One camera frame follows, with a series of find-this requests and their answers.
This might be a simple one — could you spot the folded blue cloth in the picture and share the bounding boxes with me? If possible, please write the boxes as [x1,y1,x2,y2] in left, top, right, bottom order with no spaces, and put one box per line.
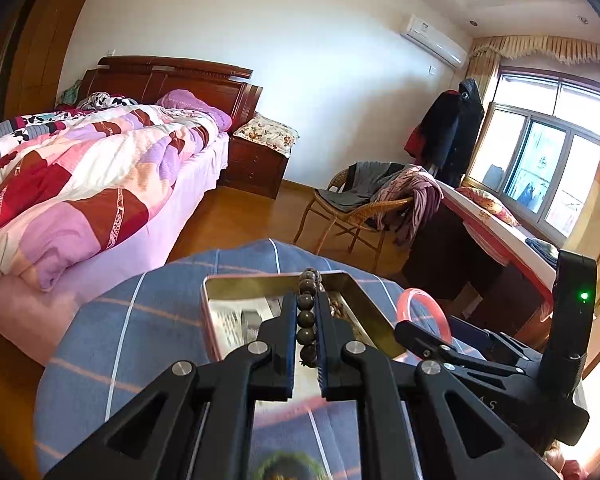
[525,237,561,267]

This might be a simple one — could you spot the floral cushion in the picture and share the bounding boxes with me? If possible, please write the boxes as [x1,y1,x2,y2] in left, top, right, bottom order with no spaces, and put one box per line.
[232,112,300,157]

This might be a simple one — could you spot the purple pillow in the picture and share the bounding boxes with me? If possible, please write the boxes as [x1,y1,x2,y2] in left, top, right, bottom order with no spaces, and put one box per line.
[156,89,232,133]

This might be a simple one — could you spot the black white floral blanket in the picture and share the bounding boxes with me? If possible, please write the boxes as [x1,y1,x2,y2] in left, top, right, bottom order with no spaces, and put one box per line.
[0,91,140,173]

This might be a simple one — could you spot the yellow curtain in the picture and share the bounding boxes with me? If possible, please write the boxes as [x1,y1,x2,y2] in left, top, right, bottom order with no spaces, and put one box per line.
[466,35,600,321]

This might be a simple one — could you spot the pink bed sheet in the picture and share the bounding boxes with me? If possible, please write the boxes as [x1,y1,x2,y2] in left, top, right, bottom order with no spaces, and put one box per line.
[0,132,229,366]

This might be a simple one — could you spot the wicker chair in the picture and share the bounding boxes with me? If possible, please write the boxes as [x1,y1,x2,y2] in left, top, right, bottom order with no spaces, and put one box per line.
[293,162,415,271]

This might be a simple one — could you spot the red floral pillow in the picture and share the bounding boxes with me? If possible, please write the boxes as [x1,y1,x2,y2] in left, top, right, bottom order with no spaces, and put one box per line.
[457,186,521,227]

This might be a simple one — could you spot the blue checked tablecloth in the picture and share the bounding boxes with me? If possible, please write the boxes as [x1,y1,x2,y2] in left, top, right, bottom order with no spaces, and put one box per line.
[34,239,546,480]

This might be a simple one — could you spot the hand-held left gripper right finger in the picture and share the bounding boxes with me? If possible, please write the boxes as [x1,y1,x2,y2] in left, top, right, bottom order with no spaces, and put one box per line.
[314,290,561,480]

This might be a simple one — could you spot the red white desk cover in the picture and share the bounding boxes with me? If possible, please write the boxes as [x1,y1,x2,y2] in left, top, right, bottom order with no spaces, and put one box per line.
[440,180,561,293]

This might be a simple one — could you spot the dark desk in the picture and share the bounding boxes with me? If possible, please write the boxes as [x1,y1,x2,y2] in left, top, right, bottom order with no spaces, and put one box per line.
[402,180,561,341]

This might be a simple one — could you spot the pink bangle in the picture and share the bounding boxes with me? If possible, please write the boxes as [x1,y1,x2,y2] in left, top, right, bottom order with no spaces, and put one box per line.
[396,287,453,361]

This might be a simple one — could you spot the white air conditioner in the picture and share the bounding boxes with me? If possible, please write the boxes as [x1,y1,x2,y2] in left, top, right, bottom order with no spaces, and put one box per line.
[399,15,468,68]

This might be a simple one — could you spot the black hanging coat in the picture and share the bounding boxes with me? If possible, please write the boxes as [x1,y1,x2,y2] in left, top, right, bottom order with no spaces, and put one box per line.
[417,78,485,188]

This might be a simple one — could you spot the red garment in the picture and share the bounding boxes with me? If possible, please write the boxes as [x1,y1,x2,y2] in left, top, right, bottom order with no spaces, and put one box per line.
[404,125,426,159]

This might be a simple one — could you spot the brown wooden bead bracelet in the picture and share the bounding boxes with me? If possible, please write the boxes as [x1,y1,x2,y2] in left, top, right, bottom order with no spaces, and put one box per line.
[294,268,323,368]

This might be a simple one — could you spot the window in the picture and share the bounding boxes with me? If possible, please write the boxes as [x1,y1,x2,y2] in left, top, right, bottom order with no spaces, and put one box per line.
[467,72,600,241]

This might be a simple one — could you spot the printed paper sheet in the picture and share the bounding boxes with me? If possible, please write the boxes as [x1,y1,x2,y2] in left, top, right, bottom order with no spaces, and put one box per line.
[211,296,283,356]

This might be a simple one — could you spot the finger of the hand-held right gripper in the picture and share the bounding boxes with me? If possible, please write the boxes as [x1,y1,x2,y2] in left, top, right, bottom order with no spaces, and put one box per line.
[394,320,528,381]
[450,315,548,361]

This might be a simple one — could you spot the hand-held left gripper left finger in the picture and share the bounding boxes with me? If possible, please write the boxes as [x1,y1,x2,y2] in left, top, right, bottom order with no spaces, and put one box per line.
[42,294,302,480]

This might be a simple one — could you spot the wooden wardrobe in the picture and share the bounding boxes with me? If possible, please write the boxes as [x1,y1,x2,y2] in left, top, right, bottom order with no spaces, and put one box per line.
[0,0,106,126]

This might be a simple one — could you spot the dark wooden nightstand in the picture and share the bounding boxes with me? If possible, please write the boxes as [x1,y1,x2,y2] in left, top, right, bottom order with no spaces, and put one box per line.
[220,132,291,200]

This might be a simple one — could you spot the green jade bangle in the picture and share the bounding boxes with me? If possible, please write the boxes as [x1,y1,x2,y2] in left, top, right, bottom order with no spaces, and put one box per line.
[256,451,327,480]

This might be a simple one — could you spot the pink maroon clothes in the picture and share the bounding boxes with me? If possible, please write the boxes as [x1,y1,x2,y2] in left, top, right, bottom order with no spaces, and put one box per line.
[370,165,445,248]

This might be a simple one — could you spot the dark wooden bed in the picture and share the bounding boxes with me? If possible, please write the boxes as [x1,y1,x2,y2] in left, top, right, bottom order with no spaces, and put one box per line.
[0,55,263,366]

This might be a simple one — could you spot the rectangular metal tin box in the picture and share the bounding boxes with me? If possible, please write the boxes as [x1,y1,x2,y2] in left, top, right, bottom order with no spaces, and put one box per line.
[200,271,408,363]

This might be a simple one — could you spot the pink patchwork quilt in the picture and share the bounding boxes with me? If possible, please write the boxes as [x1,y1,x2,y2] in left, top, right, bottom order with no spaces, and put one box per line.
[0,105,221,296]

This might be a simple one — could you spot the grey clothes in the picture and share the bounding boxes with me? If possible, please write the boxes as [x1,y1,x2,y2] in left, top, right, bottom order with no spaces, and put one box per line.
[315,161,406,213]

